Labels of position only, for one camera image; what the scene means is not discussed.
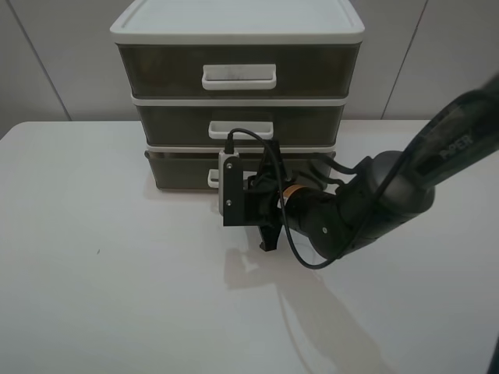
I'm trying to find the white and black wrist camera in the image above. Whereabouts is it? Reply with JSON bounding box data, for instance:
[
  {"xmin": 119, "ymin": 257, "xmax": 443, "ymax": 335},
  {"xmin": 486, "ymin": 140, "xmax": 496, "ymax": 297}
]
[{"xmin": 218, "ymin": 150, "xmax": 245, "ymax": 227}]

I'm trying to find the dark translucent drawer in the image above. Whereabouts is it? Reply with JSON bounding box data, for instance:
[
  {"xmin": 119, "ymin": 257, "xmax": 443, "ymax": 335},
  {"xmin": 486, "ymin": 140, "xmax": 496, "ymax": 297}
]
[
  {"xmin": 137, "ymin": 106, "xmax": 343, "ymax": 147},
  {"xmin": 144, "ymin": 150, "xmax": 331, "ymax": 190},
  {"xmin": 118, "ymin": 44, "xmax": 360, "ymax": 99}
]

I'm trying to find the dark translucent bottom drawer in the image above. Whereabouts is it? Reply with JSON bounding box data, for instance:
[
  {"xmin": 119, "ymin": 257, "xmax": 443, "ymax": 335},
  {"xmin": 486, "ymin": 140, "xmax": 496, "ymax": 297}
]
[{"xmin": 144, "ymin": 150, "xmax": 331, "ymax": 190}]

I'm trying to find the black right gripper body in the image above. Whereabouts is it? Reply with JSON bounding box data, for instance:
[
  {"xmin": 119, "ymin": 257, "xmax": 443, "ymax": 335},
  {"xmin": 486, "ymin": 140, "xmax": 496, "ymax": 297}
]
[{"xmin": 244, "ymin": 140, "xmax": 288, "ymax": 252}]

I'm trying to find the dark translucent middle drawer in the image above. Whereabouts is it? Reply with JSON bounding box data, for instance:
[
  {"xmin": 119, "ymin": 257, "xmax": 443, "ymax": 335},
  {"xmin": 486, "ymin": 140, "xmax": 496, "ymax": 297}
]
[{"xmin": 137, "ymin": 106, "xmax": 343, "ymax": 147}]

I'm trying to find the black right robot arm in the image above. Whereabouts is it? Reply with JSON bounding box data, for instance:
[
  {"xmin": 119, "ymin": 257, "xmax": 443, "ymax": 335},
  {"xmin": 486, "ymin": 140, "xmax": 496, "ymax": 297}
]
[{"xmin": 243, "ymin": 76, "xmax": 498, "ymax": 270}]

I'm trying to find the dark translucent top drawer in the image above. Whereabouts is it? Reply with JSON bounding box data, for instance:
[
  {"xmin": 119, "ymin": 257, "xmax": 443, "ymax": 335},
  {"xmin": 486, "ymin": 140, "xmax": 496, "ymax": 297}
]
[{"xmin": 118, "ymin": 44, "xmax": 360, "ymax": 99}]

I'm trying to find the white drawer cabinet frame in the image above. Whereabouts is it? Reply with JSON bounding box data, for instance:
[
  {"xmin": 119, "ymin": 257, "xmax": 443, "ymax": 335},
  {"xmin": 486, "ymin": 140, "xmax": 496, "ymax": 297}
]
[{"xmin": 110, "ymin": 1, "xmax": 365, "ymax": 190}]

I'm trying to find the black camera cable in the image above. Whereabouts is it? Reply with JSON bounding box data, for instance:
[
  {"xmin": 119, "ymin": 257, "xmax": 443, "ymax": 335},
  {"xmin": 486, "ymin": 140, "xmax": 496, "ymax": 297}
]
[{"xmin": 225, "ymin": 129, "xmax": 410, "ymax": 270}]

